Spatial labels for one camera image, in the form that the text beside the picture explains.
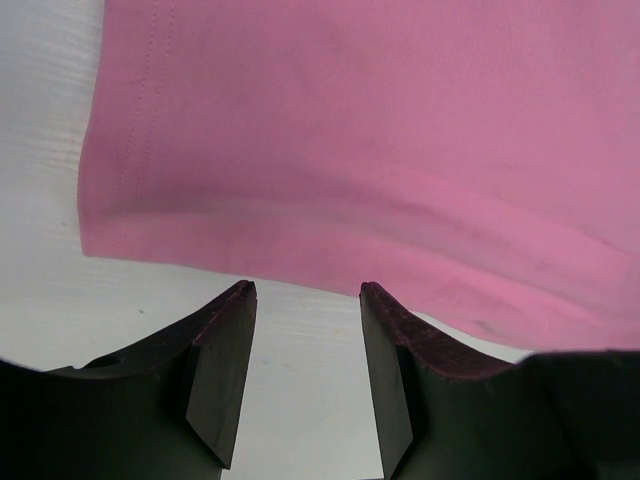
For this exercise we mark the light pink t-shirt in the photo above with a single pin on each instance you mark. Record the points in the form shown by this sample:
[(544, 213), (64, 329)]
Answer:
[(479, 159)]

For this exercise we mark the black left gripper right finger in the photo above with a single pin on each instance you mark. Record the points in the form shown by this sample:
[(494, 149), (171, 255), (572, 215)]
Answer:
[(444, 410)]

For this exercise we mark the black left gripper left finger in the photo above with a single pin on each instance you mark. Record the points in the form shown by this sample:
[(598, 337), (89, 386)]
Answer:
[(165, 407)]

